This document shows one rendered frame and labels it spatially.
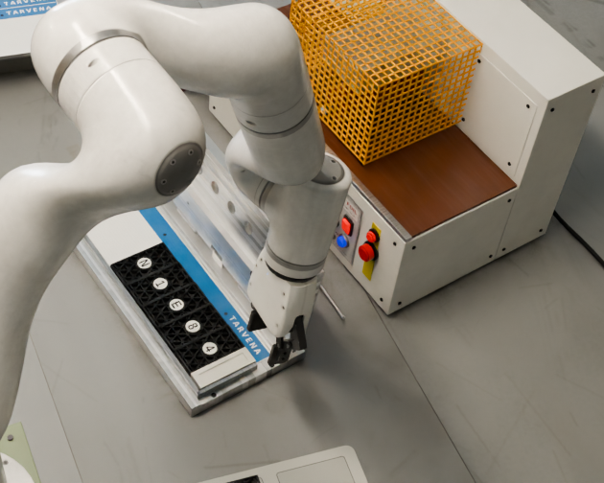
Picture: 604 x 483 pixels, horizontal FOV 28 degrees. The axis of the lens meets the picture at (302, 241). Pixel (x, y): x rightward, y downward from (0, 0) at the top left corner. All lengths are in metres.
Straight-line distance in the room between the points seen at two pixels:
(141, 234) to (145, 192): 0.90
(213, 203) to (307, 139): 0.62
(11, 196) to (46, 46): 0.15
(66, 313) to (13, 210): 0.77
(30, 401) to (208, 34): 0.83
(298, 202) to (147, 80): 0.43
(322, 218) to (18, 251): 0.46
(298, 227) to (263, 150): 0.20
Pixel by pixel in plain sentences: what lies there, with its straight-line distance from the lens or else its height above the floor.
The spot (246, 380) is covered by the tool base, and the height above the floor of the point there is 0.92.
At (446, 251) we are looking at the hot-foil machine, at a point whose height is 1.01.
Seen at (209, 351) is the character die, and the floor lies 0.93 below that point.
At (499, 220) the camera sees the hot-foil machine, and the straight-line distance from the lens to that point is 1.97.
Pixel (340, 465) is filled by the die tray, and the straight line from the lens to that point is 1.79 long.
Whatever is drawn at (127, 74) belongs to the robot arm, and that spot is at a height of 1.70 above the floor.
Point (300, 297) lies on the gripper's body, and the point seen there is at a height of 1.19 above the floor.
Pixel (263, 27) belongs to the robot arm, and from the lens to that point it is 1.20.
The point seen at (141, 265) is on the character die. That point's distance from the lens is 1.95.
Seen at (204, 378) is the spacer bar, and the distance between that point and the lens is 1.83.
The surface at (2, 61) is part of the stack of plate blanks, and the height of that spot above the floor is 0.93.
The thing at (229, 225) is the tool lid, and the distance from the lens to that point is 1.91.
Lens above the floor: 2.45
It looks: 49 degrees down
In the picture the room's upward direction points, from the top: 8 degrees clockwise
